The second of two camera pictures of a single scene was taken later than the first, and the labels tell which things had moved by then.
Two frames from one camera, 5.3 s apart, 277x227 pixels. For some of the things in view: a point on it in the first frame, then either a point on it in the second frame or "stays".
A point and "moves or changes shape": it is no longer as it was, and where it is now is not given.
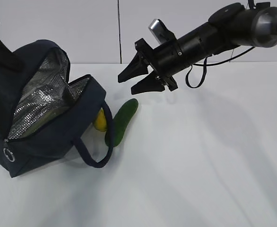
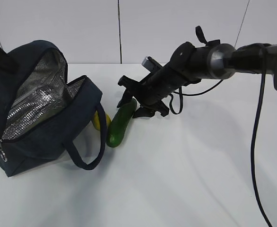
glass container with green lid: (47, 117) -> (26, 116)
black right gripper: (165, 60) -> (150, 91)
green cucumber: (115, 132) stays
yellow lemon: (100, 121) moves or changes shape
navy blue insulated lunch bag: (35, 116) stays
